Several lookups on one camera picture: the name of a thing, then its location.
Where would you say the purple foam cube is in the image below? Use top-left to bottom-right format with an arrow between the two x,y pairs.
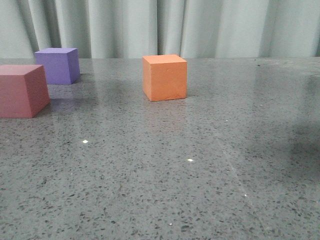
34,47 -> 81,85

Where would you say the orange foam cube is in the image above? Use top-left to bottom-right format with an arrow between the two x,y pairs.
142,54 -> 188,102

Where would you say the pink foam cube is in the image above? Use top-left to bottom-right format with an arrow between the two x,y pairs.
0,64 -> 50,118

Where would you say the grey-green pleated curtain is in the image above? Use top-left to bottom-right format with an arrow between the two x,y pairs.
0,0 -> 320,59

